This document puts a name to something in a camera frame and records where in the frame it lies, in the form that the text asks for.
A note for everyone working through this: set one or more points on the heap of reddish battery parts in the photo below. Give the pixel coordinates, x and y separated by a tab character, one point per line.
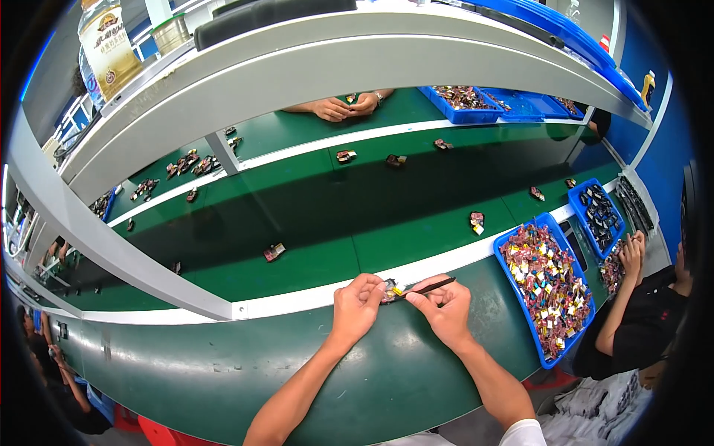
612	270

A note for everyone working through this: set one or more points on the person's left hand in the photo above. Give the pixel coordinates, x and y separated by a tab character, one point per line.
354	312

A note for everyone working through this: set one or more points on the yellow bottle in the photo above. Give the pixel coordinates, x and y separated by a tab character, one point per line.
647	86

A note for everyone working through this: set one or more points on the blue tray with battery parts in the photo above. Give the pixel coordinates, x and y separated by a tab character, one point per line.
463	103

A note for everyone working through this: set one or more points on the red plastic stool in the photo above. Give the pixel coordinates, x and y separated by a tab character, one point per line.
162	432
549	380

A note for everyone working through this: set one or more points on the person's right hand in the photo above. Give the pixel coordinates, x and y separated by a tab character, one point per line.
449	320

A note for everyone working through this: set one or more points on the small battery part yellow tape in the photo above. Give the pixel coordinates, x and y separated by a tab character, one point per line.
392	290

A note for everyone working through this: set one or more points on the small blue plastic tray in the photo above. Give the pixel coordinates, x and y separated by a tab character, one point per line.
574	195

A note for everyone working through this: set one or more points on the scattered group of battery parts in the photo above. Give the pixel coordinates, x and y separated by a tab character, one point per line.
187	164

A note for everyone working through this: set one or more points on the red capped bottle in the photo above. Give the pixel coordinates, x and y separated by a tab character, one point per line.
604	43

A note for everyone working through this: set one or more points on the grey metal shelf frame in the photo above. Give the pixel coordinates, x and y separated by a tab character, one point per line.
334	67

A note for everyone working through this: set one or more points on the stack of blue trays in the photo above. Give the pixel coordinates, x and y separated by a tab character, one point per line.
580	39

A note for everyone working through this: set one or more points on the pile of taped battery parts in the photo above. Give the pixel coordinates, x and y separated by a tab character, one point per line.
549	290

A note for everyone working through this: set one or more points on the plastic drink bottle gold label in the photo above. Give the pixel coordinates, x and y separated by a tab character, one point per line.
109	50

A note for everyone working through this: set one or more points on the plastic bottle blue label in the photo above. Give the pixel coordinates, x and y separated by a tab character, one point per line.
92	83

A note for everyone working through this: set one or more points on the pile of black parts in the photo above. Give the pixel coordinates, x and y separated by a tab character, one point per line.
599	214

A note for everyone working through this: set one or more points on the black tweezers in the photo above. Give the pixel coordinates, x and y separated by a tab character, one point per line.
432	287

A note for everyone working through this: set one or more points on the roll of clear tape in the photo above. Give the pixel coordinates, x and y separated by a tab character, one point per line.
170	34

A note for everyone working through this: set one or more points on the large blue plastic tray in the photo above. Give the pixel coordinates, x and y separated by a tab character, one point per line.
505	245

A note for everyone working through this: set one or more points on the black strip holder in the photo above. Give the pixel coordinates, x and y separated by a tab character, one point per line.
636	203

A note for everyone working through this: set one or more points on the empty blue tray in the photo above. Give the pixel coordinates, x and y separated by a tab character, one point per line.
527	106

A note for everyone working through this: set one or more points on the black foam pad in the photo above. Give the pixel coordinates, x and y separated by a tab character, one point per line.
268	14

